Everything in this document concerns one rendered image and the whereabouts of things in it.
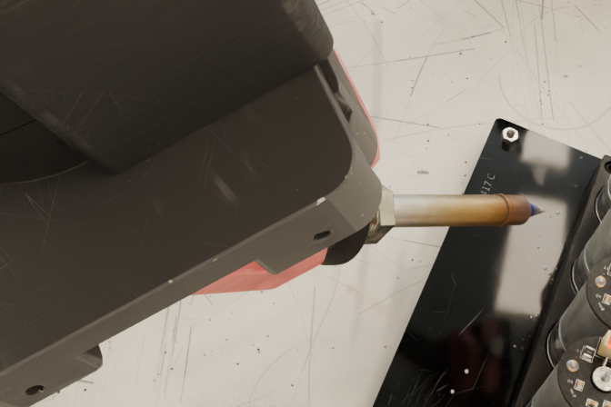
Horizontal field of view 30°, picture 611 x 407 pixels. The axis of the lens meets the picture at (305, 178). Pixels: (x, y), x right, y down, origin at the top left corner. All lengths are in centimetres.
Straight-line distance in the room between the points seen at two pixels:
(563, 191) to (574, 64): 7
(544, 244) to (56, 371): 26
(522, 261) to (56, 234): 25
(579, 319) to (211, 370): 12
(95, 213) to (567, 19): 33
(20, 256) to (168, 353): 21
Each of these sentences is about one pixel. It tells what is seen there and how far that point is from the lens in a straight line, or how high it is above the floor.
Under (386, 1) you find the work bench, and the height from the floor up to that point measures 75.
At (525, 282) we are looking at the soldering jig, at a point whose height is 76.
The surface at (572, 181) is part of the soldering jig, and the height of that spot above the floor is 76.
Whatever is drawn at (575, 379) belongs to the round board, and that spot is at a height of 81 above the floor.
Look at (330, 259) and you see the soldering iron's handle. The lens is 26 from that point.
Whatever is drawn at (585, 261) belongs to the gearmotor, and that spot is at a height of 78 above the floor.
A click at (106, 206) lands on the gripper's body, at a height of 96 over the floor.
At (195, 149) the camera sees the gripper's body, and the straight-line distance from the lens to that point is 15.
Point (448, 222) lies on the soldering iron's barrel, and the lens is 28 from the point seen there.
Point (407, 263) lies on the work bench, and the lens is 39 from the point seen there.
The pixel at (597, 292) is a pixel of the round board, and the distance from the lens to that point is 33.
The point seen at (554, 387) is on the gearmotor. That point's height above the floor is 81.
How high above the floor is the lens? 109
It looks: 58 degrees down
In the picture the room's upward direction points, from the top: 10 degrees clockwise
